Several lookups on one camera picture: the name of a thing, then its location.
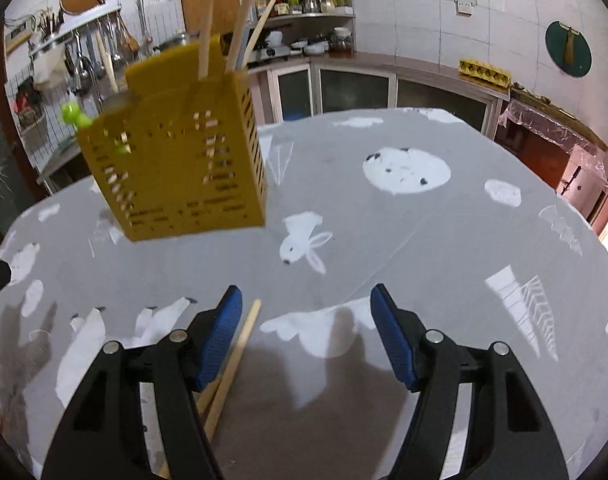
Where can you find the wooden cutting board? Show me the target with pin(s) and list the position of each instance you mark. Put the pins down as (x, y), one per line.
(221, 7)

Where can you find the plastic covered side table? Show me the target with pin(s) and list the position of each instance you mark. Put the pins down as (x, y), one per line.
(554, 125)

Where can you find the wall dish rack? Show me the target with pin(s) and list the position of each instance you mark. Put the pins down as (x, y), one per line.
(54, 35)

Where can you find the grey printed tablecloth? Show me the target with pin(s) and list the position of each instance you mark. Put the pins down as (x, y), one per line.
(409, 240)

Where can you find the corner shelf with bottles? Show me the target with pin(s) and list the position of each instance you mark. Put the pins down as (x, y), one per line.
(309, 5)

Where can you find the yellow perforated utensil holder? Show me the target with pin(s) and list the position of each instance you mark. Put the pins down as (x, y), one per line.
(174, 170)

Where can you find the gas stove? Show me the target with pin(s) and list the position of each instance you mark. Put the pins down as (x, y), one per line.
(276, 52)

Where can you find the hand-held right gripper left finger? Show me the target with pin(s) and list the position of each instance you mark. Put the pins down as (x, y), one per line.
(219, 335)

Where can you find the round green wall board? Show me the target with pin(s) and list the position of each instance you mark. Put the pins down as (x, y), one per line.
(568, 49)

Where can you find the steel pot with lid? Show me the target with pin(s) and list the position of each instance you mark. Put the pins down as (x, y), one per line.
(176, 40)

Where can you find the yellow egg tray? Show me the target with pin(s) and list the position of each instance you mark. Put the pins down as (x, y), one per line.
(484, 72)

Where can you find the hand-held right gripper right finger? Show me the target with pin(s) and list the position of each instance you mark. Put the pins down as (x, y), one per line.
(391, 335)

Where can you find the kitchen counter cabinet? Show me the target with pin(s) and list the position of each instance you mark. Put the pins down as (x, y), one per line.
(354, 90)

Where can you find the wooden chopstick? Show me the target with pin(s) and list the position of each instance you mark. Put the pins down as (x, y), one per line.
(209, 397)
(206, 35)
(259, 25)
(106, 65)
(241, 20)
(244, 335)

